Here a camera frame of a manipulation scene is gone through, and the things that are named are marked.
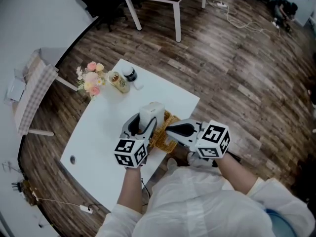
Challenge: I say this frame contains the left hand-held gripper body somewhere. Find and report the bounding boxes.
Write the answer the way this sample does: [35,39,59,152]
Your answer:
[114,128,149,169]

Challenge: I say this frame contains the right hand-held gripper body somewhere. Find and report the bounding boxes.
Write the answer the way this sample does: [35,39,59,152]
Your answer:
[176,119,231,160]

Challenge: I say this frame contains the white tissues pack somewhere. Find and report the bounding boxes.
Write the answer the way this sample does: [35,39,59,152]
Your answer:
[138,102,166,133]

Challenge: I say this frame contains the woven wicker tissue box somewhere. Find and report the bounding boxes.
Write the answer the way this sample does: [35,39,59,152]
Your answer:
[147,109,181,154]

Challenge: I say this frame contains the person's left forearm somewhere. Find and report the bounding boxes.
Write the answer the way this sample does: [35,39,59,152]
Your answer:
[116,166,144,215]

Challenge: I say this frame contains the person's right forearm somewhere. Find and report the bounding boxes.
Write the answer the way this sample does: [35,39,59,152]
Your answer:
[216,153,259,196]

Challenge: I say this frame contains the clear plastic box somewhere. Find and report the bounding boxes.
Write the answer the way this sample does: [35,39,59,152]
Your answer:
[3,68,27,105]

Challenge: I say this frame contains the yellowish printed glass jar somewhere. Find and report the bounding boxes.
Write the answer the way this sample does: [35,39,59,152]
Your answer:
[107,70,130,94]

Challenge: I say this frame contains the black jar with white lid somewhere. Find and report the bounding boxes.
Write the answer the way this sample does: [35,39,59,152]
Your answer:
[121,66,138,82]

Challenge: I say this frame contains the pink flower bouquet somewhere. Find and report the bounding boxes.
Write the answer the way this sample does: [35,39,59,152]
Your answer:
[75,61,107,99]

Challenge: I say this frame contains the person's white shirt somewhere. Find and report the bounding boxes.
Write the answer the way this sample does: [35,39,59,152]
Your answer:
[94,166,316,237]

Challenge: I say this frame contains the plaid cloth covered rack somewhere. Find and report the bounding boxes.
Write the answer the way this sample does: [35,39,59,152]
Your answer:
[13,47,79,136]

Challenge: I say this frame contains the person's blue jeans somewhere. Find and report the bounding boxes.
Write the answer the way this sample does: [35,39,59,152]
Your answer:
[265,208,298,237]

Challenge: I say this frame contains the black office chair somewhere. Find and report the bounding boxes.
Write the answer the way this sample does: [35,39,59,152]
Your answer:
[74,0,131,32]

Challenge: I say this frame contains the thin cord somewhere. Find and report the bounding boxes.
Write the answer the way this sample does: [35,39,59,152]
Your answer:
[34,197,82,208]

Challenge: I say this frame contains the white cable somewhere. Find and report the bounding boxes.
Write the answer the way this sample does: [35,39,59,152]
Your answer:
[206,0,282,37]

